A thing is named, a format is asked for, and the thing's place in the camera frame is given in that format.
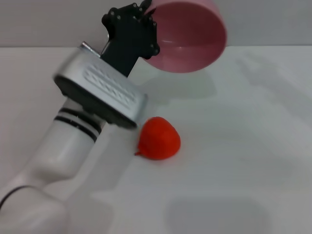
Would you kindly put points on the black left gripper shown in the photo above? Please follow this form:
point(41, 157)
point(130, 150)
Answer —
point(129, 36)

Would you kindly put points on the pink plastic bowl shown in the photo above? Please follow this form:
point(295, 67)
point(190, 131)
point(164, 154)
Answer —
point(192, 41)

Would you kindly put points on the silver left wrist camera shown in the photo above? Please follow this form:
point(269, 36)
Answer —
point(104, 87)

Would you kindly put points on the orange toy fruit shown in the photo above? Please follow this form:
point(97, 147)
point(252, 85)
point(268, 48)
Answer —
point(159, 139)

